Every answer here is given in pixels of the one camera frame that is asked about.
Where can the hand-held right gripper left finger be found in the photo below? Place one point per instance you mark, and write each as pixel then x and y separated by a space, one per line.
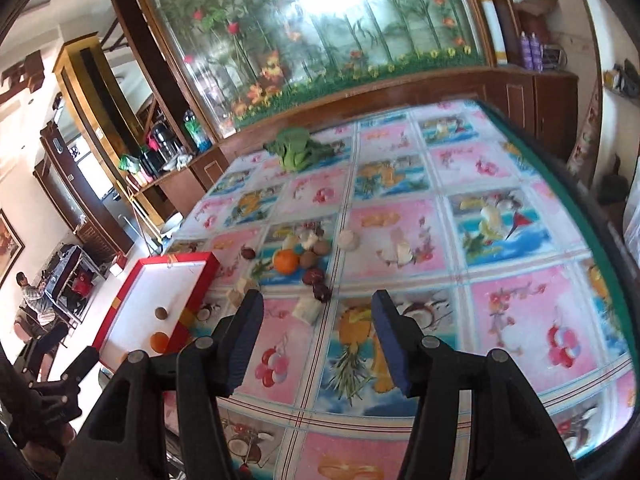
pixel 240 355

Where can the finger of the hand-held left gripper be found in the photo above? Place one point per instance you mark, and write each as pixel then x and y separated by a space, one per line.
pixel 57 405
pixel 80 365

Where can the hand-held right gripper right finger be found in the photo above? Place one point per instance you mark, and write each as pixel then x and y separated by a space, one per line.
pixel 392 350

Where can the red box with white inside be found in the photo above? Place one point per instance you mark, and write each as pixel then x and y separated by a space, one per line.
pixel 150 290

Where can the tan food chunk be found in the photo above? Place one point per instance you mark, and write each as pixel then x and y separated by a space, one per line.
pixel 235 296

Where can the fruit printed tablecloth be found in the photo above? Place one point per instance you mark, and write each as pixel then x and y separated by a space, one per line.
pixel 450 310

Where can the white food chunk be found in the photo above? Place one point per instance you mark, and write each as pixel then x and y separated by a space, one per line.
pixel 306 310

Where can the small orange fruit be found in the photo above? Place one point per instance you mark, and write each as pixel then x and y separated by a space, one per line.
pixel 160 341

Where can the small brown fruit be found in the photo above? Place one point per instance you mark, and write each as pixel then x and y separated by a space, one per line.
pixel 161 313

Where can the metal table with black bag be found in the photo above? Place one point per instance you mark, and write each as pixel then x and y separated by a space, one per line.
pixel 70 265

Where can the small dark fruit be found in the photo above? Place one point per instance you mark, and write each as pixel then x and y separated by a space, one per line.
pixel 247 253

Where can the orange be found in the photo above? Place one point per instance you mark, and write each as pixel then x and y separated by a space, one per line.
pixel 286 262

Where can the brown kiwi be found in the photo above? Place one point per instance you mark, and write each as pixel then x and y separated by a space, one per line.
pixel 308 260

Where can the white round food piece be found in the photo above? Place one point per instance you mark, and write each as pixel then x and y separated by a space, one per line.
pixel 350 240

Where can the dark wooden cabinet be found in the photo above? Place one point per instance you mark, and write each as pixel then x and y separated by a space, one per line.
pixel 65 190

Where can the wooden side shelf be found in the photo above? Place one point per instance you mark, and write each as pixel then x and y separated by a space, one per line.
pixel 200 170

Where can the green plastic bag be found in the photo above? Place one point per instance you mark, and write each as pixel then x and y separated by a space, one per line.
pixel 127 165

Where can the green bok choy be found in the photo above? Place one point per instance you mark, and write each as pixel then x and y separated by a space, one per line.
pixel 295 152

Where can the black jug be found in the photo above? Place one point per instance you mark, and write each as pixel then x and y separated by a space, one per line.
pixel 148 162

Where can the green plastic bottle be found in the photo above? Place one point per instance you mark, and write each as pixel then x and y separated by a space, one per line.
pixel 196 132

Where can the black thermos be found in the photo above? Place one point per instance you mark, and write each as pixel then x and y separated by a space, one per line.
pixel 164 141

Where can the dark figurine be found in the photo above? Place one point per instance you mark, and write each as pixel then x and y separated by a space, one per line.
pixel 612 182

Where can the brown wooden display cabinet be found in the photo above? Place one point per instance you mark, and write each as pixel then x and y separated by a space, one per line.
pixel 525 100

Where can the tall light wooden cabinet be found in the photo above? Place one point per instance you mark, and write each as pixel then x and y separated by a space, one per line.
pixel 75 75

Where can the artificial flower glass display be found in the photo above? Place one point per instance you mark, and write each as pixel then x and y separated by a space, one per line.
pixel 300 35

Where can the brown bag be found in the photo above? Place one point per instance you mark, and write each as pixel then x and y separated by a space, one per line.
pixel 537 17

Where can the framed wall picture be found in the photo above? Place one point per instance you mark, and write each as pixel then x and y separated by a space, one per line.
pixel 7 250

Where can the floral wall hanging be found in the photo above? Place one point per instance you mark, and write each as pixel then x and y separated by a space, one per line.
pixel 585 140

